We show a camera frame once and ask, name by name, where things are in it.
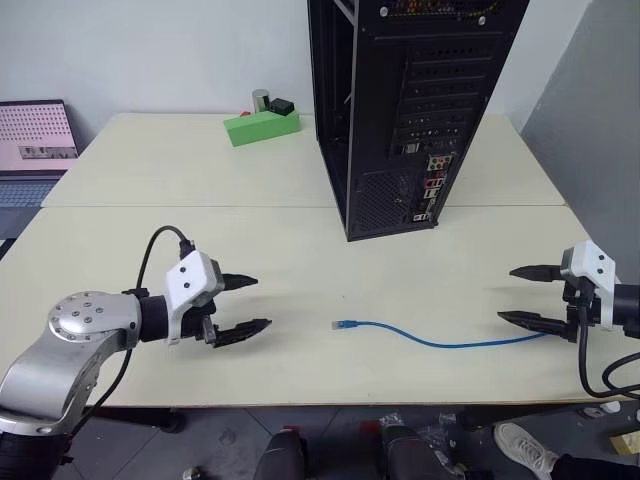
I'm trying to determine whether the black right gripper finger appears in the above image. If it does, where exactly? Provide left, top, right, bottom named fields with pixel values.
left=496, top=310, right=572, bottom=342
left=508, top=264, right=565, bottom=284

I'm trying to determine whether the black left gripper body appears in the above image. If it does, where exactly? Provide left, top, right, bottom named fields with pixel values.
left=179, top=258, right=226, bottom=347

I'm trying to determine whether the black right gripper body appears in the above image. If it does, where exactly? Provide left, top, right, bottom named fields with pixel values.
left=559, top=273, right=602, bottom=345

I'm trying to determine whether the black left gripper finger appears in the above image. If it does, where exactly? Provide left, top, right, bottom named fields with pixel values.
left=212, top=317, right=273, bottom=348
left=221, top=272, right=260, bottom=292

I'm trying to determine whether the white sneaker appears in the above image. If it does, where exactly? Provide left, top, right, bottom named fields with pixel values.
left=493, top=421, right=560, bottom=480

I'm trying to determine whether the dark rounded shape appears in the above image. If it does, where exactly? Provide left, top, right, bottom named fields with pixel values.
left=254, top=429, right=309, bottom=480
left=381, top=428, right=467, bottom=480

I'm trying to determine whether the yellow packet on floor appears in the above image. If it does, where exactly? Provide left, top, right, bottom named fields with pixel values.
left=608, top=430, right=640, bottom=457

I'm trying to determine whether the green rectangular box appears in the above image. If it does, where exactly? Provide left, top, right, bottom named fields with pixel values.
left=222, top=110, right=302, bottom=149

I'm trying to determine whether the dark trouser leg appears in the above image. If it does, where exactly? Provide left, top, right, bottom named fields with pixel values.
left=548, top=451, right=640, bottom=480

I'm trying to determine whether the black computer tower case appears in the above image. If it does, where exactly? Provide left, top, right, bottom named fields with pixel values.
left=306, top=0, right=531, bottom=244

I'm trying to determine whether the open laptop with pink screen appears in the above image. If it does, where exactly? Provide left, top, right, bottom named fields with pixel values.
left=0, top=99, right=82, bottom=241

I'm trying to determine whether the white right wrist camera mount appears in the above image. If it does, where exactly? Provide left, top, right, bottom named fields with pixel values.
left=559, top=239, right=617, bottom=332

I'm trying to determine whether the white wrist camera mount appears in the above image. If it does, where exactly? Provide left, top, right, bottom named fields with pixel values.
left=164, top=250, right=224, bottom=347
left=559, top=239, right=617, bottom=332

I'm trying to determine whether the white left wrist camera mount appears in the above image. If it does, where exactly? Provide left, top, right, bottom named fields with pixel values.
left=164, top=250, right=224, bottom=347

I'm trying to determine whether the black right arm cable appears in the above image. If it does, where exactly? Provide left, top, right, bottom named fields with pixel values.
left=577, top=279, right=640, bottom=400

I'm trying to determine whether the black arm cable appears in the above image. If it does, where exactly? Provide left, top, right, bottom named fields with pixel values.
left=64, top=225, right=197, bottom=454
left=577, top=279, right=640, bottom=400

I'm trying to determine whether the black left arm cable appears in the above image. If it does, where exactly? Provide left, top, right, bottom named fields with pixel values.
left=64, top=225, right=197, bottom=454

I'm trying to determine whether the black table frame bar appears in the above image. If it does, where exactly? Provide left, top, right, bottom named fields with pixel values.
left=94, top=406, right=185, bottom=434
left=458, top=397, right=624, bottom=433

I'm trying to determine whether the blue ethernet cable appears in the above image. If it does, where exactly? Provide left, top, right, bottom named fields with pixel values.
left=330, top=318, right=552, bottom=348

